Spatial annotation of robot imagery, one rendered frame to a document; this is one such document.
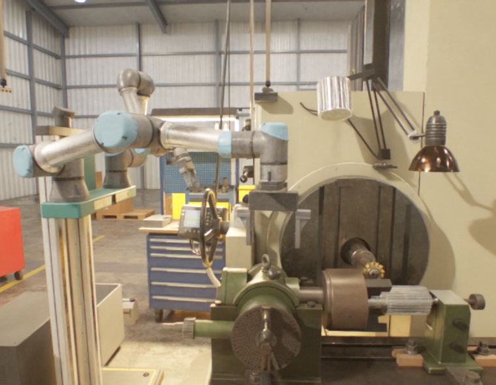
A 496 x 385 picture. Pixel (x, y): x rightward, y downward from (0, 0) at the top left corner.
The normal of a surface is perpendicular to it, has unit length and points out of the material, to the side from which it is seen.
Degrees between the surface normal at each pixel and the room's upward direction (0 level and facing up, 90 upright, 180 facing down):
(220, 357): 90
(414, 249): 90
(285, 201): 90
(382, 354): 0
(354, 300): 69
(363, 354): 0
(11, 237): 90
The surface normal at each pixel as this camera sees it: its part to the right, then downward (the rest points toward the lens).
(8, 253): 0.93, 0.04
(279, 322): -0.05, 0.12
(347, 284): -0.04, -0.69
